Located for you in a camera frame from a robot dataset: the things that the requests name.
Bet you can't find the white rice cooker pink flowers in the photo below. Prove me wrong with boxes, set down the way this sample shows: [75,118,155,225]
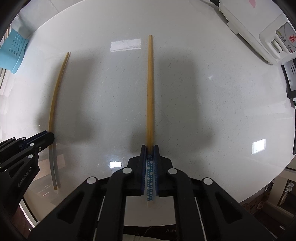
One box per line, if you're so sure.
[218,1,295,65]

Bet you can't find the bamboo chopstick pale blue end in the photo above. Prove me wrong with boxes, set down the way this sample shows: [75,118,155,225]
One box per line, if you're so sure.
[53,52,71,185]

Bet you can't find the blue plastic utensil holder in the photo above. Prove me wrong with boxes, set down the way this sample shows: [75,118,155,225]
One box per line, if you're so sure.
[0,29,29,74]

